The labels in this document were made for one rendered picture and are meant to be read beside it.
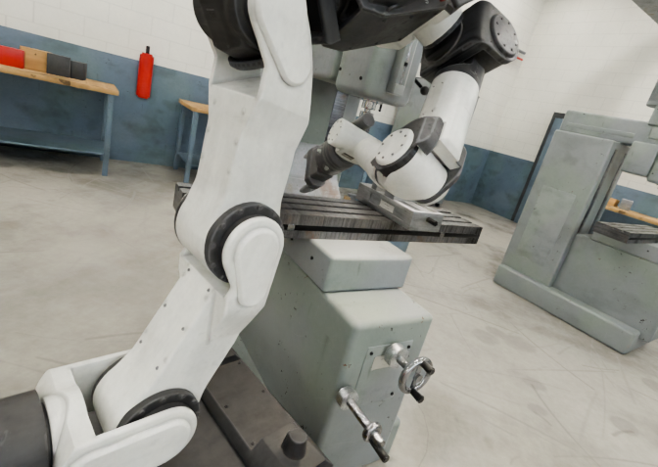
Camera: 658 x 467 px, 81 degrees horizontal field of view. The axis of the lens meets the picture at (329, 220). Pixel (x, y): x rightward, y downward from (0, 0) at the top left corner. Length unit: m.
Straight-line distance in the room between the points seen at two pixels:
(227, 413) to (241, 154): 0.58
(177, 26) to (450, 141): 4.88
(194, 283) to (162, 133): 4.76
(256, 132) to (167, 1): 4.82
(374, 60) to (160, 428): 1.05
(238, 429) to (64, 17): 4.83
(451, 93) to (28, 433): 0.82
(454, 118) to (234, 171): 0.37
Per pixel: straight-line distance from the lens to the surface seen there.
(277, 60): 0.57
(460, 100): 0.74
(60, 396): 0.78
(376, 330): 1.14
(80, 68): 4.80
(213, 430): 0.95
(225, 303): 0.65
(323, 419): 1.29
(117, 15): 5.31
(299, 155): 1.65
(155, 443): 0.76
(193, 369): 0.76
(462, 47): 0.80
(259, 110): 0.58
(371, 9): 0.65
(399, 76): 1.26
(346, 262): 1.18
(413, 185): 0.68
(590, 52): 8.58
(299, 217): 1.19
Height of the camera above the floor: 1.26
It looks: 16 degrees down
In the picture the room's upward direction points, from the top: 15 degrees clockwise
